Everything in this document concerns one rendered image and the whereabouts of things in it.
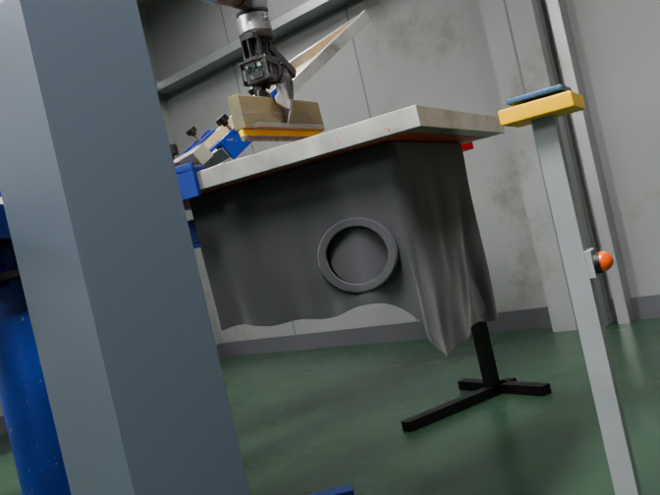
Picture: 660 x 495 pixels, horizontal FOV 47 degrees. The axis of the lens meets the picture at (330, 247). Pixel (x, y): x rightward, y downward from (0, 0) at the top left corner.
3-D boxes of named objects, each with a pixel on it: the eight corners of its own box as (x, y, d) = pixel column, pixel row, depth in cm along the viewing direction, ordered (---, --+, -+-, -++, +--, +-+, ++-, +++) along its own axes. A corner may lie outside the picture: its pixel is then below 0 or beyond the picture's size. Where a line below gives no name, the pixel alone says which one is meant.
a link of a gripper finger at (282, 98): (276, 123, 169) (262, 84, 169) (290, 124, 174) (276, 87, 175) (288, 117, 167) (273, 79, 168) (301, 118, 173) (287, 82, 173)
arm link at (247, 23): (248, 25, 177) (277, 13, 174) (252, 43, 177) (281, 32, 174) (230, 20, 171) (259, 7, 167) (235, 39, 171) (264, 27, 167)
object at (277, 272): (437, 322, 148) (397, 143, 147) (422, 331, 140) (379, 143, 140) (247, 352, 169) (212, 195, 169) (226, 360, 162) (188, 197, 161)
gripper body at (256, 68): (243, 89, 170) (231, 37, 170) (263, 92, 177) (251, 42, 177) (270, 80, 166) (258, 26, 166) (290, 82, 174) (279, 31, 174)
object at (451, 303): (502, 318, 179) (463, 142, 179) (442, 366, 139) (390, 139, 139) (490, 320, 180) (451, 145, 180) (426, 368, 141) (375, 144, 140)
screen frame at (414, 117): (505, 133, 180) (501, 117, 180) (420, 126, 129) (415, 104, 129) (241, 203, 217) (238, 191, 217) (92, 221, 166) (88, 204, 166)
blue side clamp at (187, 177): (213, 194, 155) (205, 161, 155) (198, 195, 150) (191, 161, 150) (108, 224, 169) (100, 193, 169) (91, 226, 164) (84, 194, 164)
